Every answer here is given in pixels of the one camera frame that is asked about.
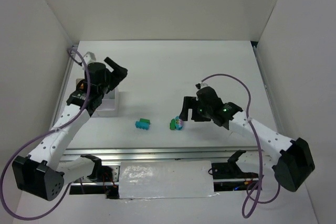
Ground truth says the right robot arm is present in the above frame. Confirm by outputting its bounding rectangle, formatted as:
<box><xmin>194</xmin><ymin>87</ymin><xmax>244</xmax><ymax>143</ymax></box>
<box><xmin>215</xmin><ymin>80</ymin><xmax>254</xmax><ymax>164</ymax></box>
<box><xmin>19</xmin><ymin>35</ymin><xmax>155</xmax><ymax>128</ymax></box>
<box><xmin>180</xmin><ymin>87</ymin><xmax>315</xmax><ymax>192</ymax></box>

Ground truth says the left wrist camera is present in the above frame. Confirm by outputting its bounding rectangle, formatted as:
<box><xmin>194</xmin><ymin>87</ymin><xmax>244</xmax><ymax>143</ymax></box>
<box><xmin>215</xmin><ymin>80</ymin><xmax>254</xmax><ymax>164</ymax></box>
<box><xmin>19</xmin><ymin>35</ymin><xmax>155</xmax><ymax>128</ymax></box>
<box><xmin>83</xmin><ymin>51</ymin><xmax>96</xmax><ymax>65</ymax></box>

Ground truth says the green lego brick on teal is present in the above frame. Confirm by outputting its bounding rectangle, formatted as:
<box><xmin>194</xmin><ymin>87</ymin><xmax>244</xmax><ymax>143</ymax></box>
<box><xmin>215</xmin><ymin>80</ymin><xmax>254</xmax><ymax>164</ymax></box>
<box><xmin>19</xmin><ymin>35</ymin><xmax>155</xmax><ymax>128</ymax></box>
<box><xmin>139</xmin><ymin>118</ymin><xmax>151</xmax><ymax>125</ymax></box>

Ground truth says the teal rectangular lego brick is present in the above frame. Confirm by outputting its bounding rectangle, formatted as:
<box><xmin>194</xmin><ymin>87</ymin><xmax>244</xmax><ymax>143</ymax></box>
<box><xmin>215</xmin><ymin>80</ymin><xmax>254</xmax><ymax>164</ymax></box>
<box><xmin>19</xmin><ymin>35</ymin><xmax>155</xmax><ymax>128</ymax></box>
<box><xmin>135</xmin><ymin>121</ymin><xmax>150</xmax><ymax>130</ymax></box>

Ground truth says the blue frog-print lego brick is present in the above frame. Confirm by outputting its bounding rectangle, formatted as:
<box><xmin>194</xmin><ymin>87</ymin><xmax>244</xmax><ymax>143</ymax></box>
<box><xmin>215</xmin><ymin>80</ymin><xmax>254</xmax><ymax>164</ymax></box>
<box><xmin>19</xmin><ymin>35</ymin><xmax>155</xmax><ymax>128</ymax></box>
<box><xmin>174</xmin><ymin>116</ymin><xmax>184</xmax><ymax>130</ymax></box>

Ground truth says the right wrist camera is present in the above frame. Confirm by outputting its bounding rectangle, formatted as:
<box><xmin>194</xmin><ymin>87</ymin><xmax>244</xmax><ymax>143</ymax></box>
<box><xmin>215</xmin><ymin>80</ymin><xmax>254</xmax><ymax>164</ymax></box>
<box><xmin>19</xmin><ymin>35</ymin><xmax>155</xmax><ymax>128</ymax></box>
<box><xmin>195</xmin><ymin>82</ymin><xmax>208</xmax><ymax>90</ymax></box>

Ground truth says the green curved lego brick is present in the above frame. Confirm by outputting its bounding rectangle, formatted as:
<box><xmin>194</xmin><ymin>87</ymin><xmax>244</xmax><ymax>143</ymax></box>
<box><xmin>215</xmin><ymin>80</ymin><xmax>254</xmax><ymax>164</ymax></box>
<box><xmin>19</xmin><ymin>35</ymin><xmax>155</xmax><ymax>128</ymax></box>
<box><xmin>170</xmin><ymin>119</ymin><xmax>176</xmax><ymax>131</ymax></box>

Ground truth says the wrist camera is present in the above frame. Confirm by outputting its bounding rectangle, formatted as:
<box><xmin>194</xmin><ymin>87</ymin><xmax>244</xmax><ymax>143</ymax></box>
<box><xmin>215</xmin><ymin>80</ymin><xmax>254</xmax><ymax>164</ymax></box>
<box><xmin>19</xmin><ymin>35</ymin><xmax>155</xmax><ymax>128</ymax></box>
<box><xmin>195</xmin><ymin>82</ymin><xmax>208</xmax><ymax>90</ymax></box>
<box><xmin>83</xmin><ymin>51</ymin><xmax>96</xmax><ymax>65</ymax></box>

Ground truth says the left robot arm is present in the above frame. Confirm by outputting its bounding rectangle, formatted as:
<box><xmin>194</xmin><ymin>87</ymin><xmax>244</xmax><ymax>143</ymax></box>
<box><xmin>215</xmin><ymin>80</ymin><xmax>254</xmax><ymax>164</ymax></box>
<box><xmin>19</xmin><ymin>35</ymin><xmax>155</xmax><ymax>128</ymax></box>
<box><xmin>12</xmin><ymin>57</ymin><xmax>128</xmax><ymax>201</ymax></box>

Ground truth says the white compartment organizer box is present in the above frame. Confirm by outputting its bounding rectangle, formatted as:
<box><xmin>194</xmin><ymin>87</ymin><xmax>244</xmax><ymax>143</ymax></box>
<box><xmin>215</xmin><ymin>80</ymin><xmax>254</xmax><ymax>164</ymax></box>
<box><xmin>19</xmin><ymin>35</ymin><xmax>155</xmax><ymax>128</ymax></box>
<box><xmin>92</xmin><ymin>87</ymin><xmax>119</xmax><ymax>118</ymax></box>

